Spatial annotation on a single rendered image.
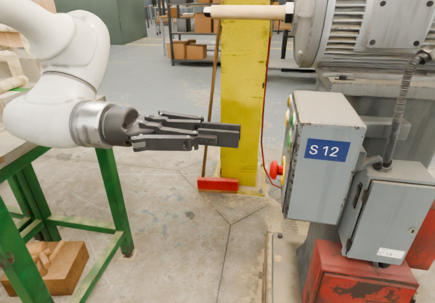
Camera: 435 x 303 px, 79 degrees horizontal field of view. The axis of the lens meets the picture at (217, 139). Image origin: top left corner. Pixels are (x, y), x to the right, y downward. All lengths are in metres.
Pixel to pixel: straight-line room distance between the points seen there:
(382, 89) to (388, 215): 0.30
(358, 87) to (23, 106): 0.67
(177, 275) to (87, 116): 1.19
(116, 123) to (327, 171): 0.36
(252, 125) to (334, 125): 1.37
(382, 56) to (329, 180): 0.33
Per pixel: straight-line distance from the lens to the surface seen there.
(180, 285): 1.54
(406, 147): 0.79
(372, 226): 0.78
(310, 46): 0.63
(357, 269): 0.90
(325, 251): 0.91
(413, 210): 0.77
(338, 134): 0.43
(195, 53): 5.78
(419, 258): 1.05
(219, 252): 1.64
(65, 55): 0.58
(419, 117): 0.76
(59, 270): 1.60
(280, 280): 1.22
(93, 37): 0.61
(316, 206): 0.51
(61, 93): 0.56
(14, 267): 1.00
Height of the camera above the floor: 1.28
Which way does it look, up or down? 28 degrees down
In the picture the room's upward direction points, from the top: straight up
